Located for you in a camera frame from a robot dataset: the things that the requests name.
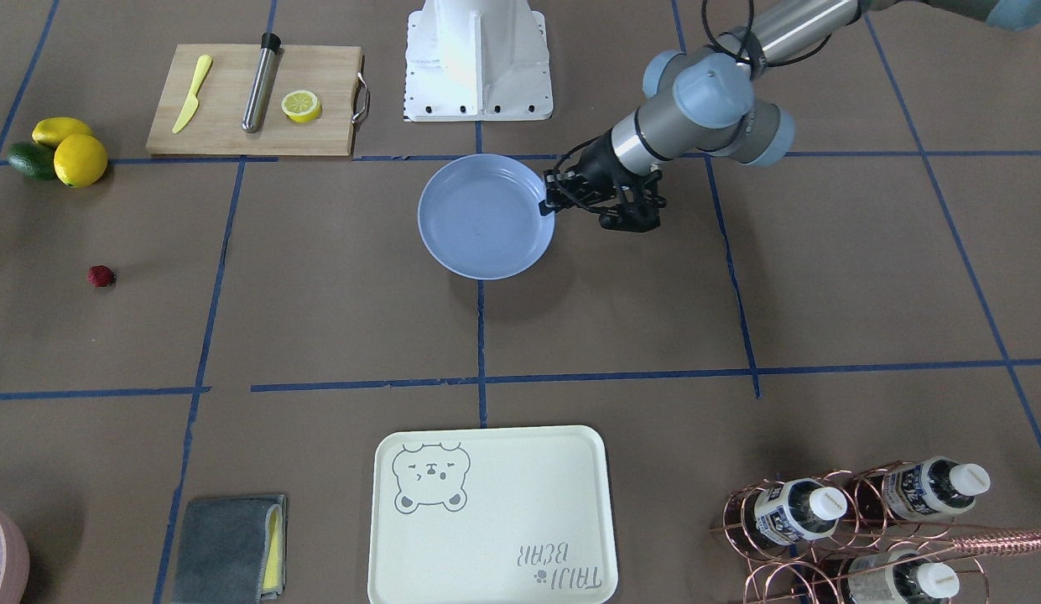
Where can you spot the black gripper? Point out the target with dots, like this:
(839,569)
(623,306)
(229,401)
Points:
(598,157)

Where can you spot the blue plate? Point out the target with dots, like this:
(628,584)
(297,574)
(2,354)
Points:
(480,216)

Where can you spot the red strawberry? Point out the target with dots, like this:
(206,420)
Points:
(101,276)

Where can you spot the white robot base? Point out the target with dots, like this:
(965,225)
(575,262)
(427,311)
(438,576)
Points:
(477,60)

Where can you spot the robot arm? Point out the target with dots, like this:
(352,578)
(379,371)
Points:
(697,101)

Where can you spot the lemon half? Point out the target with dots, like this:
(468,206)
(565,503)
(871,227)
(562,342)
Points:
(301,106)

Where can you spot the steel muddler rod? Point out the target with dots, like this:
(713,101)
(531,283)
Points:
(262,85)

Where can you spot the cream bear tray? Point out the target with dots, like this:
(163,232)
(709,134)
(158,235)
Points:
(506,515)

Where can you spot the yellow plastic knife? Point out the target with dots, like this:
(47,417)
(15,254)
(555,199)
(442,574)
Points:
(191,101)

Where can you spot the tea bottle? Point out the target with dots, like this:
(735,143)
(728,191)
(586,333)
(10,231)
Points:
(899,576)
(936,488)
(794,512)

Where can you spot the round yellow lemon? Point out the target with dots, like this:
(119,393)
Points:
(80,160)

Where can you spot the grey folded cloth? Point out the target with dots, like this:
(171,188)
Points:
(232,550)

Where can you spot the oval yellow lemon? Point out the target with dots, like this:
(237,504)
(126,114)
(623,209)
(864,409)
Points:
(52,131)

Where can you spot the green lime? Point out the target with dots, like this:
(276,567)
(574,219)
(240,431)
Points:
(32,160)

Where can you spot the tea bottle bottom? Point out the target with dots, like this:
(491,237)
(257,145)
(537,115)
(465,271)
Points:
(899,576)

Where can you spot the copper bar spoon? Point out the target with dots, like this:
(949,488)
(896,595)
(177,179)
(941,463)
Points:
(997,543)

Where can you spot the pink bowl of ice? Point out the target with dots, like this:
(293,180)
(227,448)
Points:
(14,561)

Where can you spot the copper wire bottle rack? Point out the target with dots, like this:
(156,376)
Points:
(812,572)

